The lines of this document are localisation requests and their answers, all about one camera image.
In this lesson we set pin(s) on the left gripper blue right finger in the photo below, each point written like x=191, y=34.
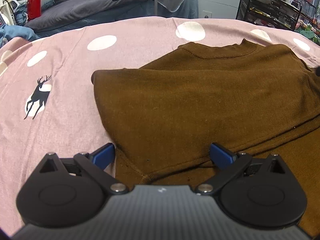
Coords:
x=220, y=156

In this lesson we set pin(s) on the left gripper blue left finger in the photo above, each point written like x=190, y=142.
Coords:
x=103, y=156

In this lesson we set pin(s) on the brown knit sweater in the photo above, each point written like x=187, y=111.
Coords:
x=248, y=98

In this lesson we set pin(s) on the pink polka dot bedsheet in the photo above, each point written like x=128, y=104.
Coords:
x=47, y=94

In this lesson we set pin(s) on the green potted plant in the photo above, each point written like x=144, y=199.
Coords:
x=308, y=31

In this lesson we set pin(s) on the black metal shelf rack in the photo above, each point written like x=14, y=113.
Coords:
x=270, y=13

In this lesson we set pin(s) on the blue garment pile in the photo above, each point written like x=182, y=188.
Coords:
x=8, y=32

